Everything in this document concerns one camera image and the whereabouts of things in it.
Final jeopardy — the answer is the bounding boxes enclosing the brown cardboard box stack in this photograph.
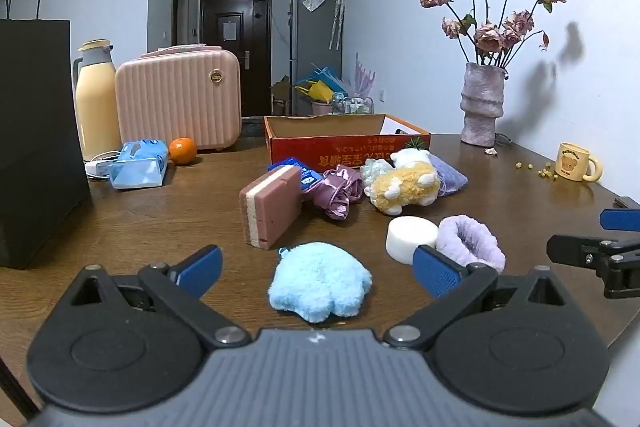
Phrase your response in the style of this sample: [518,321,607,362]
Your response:
[272,77,293,115]

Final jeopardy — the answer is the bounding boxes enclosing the pink fluffy cloth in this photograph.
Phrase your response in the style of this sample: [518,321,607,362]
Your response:
[142,44,221,58]

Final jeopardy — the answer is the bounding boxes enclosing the pale green plush toy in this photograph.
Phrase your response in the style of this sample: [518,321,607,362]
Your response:
[361,158,396,188]

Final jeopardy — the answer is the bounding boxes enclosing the purple feather wall decor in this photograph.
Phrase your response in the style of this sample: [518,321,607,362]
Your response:
[354,52,376,100]

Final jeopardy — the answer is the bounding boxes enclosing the purple knit pouch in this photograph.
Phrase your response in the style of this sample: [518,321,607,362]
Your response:
[429,153,469,196]

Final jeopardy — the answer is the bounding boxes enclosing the blue bag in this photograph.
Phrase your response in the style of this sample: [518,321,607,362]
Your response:
[294,64,343,95]

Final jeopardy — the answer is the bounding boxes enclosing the dark wooden door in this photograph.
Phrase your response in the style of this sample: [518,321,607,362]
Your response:
[200,0,273,118]

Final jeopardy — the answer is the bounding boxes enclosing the yellow bag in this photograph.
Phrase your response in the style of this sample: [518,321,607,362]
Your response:
[296,82,333,104]

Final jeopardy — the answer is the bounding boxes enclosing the orange cardboard box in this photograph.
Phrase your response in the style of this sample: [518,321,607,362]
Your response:
[263,114,432,171]

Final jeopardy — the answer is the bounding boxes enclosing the pink ribbed suitcase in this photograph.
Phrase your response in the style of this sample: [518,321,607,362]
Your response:
[115,45,242,152]

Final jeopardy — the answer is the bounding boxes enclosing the pink layered sponge block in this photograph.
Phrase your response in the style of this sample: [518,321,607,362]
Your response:
[239,164,304,251]

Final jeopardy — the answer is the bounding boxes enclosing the orange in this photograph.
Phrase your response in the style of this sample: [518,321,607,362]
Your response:
[168,137,197,166]

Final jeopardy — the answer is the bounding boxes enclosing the mauve textured vase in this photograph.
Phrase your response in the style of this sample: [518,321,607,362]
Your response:
[460,62,510,146]

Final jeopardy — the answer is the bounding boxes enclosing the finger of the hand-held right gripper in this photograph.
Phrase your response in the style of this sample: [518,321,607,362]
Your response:
[546,234,640,300]
[599,196,640,233]

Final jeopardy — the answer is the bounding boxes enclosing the yellow bear mug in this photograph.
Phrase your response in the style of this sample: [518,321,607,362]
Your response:
[556,142,603,182]

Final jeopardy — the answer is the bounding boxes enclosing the yellow plush sheep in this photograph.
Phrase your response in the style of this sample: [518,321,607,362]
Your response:
[364,148,441,215]

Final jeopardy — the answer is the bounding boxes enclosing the side door frame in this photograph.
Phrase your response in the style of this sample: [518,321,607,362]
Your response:
[172,0,192,46]

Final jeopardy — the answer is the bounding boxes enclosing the blue plush toy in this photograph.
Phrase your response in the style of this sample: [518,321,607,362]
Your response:
[268,242,373,323]

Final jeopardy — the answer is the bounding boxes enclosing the white charger with cable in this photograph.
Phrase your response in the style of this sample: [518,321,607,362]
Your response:
[84,151,121,180]

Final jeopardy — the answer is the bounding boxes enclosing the scattered dried buds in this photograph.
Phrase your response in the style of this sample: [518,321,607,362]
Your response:
[515,162,557,180]

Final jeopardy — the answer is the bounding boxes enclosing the black paper bag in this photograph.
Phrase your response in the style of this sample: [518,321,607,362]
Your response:
[0,0,92,270]

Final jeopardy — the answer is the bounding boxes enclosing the bunch of dried roses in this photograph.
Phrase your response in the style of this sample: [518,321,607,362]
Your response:
[420,0,568,68]

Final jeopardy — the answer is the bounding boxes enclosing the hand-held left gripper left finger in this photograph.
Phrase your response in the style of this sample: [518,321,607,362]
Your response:
[67,244,253,350]

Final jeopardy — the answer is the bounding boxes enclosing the yellow thermos jug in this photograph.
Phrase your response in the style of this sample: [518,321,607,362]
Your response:
[74,39,123,162]

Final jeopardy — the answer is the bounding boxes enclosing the wire storage trolley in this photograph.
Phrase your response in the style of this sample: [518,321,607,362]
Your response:
[331,92,376,115]

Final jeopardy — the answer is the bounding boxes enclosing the small blue tissue packet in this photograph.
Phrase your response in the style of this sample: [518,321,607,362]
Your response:
[267,158,324,192]

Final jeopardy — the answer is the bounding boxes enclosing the white round sponge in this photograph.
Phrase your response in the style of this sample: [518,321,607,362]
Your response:
[385,216,441,265]

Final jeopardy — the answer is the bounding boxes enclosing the purple fluffy scrunchie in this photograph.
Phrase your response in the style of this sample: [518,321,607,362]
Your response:
[436,215,507,272]

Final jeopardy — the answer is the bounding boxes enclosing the grey refrigerator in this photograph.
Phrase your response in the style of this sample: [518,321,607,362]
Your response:
[290,0,343,116]

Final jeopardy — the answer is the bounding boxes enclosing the purple satin scrunchie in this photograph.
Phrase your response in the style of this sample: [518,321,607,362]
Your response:
[303,164,366,221]

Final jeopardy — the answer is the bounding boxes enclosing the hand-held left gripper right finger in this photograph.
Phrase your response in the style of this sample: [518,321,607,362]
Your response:
[382,244,568,350]

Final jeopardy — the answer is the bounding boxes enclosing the blue tissue pack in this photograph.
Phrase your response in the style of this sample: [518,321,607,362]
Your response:
[107,138,171,190]

